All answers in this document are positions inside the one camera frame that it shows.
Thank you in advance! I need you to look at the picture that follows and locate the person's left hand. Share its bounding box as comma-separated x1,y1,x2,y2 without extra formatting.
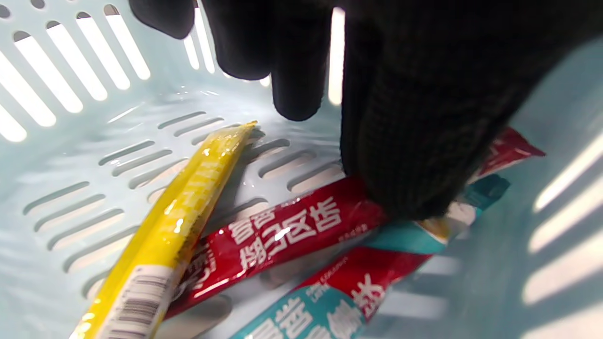
128,0,603,222

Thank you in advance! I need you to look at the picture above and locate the red instant coffee powder package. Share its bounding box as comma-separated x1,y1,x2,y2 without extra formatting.
163,126,546,321

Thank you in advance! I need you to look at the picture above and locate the blue snack packet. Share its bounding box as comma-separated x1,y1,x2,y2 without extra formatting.
228,174,512,339

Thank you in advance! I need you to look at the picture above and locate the yellow instant coffee powder package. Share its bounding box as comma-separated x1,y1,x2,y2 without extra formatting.
68,121,259,339

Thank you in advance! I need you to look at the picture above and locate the light blue plastic basket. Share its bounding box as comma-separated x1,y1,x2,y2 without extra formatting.
0,0,603,339

